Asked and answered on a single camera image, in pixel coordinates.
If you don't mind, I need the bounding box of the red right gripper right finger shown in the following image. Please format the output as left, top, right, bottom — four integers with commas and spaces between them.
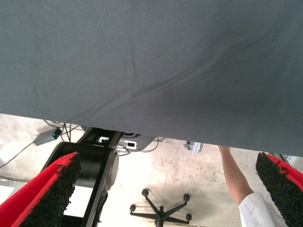
255, 152, 303, 227

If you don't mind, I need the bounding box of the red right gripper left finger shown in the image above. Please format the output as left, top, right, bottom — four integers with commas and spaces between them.
0, 151, 82, 227

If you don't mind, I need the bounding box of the bare person forearm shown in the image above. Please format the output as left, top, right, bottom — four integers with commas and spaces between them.
218, 145, 255, 206

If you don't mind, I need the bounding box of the grey power adapter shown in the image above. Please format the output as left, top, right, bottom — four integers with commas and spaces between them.
33, 128, 62, 146

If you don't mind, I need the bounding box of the black office chair base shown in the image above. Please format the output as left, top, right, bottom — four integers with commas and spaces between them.
129, 188, 192, 227

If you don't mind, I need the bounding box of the dark grey table cloth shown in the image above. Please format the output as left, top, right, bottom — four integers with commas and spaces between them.
0, 0, 303, 158

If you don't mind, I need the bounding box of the aluminium frame profile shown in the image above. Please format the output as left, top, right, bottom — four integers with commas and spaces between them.
269, 153, 298, 166

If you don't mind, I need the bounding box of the thin grey floor cable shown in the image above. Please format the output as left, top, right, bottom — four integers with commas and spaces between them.
0, 141, 36, 169

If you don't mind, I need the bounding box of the metal bracket clamp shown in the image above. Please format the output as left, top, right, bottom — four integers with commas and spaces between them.
183, 141, 204, 157

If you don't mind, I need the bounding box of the grey metal bracket plate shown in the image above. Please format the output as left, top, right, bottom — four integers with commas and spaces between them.
117, 133, 160, 153

